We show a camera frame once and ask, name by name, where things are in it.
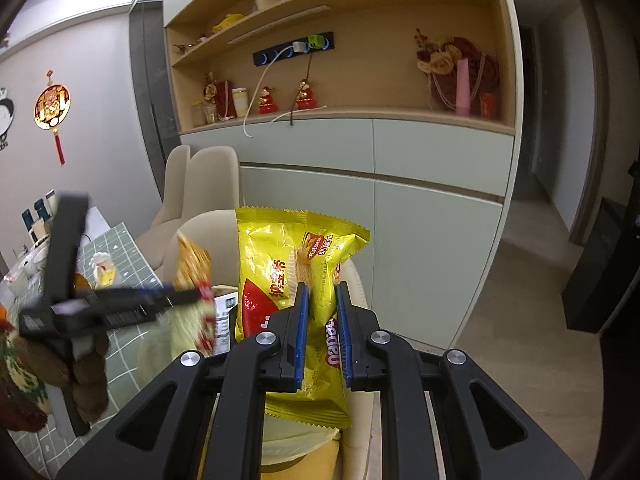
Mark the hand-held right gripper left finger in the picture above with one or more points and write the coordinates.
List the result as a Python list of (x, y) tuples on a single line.
[(300, 335)]

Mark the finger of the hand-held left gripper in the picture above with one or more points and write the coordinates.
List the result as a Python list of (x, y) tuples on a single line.
[(155, 292)]

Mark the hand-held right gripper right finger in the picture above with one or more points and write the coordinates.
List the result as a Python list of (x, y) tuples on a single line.
[(344, 340)]

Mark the orange snack packet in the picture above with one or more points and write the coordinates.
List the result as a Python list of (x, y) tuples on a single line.
[(192, 260)]

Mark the yellow chip bag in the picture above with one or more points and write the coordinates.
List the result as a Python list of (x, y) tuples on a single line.
[(265, 260)]

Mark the person's left forearm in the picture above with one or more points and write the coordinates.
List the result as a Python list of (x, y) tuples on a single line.
[(20, 400)]

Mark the person's left hand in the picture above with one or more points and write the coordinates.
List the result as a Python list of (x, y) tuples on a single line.
[(91, 377)]

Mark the green grid tablecloth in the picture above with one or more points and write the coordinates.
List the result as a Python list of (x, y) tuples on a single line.
[(125, 270)]

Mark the yellow white snack packet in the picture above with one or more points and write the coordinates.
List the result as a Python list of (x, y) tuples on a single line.
[(104, 272)]

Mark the white bowl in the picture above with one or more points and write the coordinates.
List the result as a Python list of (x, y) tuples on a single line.
[(25, 270)]

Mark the white carton box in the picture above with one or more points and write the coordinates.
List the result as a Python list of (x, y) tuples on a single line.
[(225, 320)]

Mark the beige round-back chair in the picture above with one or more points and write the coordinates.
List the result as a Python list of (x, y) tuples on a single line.
[(210, 230)]

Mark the beige dining chair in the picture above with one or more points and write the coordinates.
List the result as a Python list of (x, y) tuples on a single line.
[(172, 185), (215, 180)]

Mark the yellow seat cushion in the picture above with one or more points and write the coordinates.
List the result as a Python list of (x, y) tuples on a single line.
[(325, 460)]

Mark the glass jar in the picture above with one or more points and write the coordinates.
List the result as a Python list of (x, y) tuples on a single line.
[(198, 115)]

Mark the red gift bag with flower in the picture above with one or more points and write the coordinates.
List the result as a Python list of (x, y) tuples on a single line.
[(220, 100)]

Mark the dark glass door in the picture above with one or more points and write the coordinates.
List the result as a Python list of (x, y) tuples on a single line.
[(150, 60)]

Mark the yellow white cup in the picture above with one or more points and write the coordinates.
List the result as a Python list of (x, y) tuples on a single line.
[(240, 102)]

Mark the small red figurine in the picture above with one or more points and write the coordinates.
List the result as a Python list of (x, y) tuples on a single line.
[(306, 96), (267, 101)]

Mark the dark power strip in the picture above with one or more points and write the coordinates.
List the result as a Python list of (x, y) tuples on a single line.
[(270, 55)]

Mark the small red box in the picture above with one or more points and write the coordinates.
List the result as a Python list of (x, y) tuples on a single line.
[(488, 105)]

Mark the yellow shelf toy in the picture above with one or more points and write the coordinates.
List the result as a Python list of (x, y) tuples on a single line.
[(229, 23)]

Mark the pink box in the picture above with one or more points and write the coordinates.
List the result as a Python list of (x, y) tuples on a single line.
[(463, 87)]

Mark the white charger plug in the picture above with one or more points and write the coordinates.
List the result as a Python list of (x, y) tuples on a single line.
[(300, 47)]

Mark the green plug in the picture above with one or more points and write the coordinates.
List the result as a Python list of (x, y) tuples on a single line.
[(316, 41)]

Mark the red bouquet decoration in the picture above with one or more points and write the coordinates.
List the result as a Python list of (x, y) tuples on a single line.
[(480, 70)]

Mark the red gold round wall ornament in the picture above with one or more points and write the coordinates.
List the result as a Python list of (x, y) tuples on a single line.
[(51, 105)]

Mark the panda wall sticker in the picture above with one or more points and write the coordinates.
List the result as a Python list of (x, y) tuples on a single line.
[(5, 115)]

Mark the beige wall cabinet with shelves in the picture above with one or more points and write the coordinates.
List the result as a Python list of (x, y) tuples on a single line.
[(425, 185)]

